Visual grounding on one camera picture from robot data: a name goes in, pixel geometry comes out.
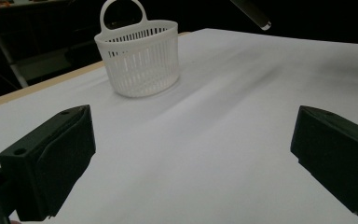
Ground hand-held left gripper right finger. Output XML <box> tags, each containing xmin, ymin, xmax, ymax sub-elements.
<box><xmin>290</xmin><ymin>105</ymin><xmax>358</xmax><ymax>222</ymax></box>

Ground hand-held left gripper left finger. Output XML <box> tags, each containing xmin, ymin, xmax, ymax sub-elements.
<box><xmin>0</xmin><ymin>104</ymin><xmax>97</xmax><ymax>222</ymax></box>

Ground white plastic slotted basket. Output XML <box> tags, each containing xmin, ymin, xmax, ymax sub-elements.
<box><xmin>93</xmin><ymin>0</ymin><xmax>181</xmax><ymax>99</ymax></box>

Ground grey shelf board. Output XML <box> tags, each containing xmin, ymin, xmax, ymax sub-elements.
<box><xmin>13</xmin><ymin>48</ymin><xmax>73</xmax><ymax>82</ymax></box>

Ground grey metal stand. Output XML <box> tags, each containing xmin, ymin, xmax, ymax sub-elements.
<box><xmin>0</xmin><ymin>20</ymin><xmax>29</xmax><ymax>89</ymax></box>

